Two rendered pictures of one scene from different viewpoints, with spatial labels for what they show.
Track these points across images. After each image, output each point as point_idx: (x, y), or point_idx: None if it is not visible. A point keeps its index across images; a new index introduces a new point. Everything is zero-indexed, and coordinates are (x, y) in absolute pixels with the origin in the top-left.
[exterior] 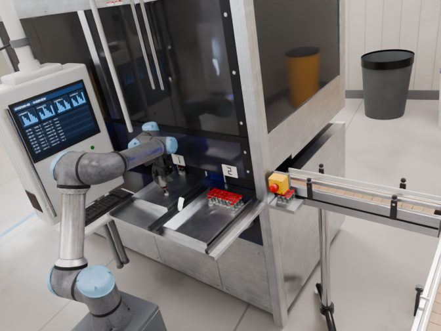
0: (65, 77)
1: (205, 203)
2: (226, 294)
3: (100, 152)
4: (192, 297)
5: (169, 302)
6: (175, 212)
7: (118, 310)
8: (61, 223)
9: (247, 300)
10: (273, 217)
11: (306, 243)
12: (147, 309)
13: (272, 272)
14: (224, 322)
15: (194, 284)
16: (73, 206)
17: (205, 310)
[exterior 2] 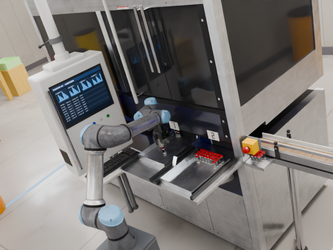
0: (87, 63)
1: (194, 160)
2: (217, 237)
3: (114, 119)
4: (190, 238)
5: (170, 242)
6: (170, 167)
7: (126, 236)
8: (87, 174)
9: (234, 242)
10: (249, 173)
11: (286, 196)
12: (147, 238)
13: (251, 218)
14: None
15: (192, 228)
16: (95, 162)
17: (199, 249)
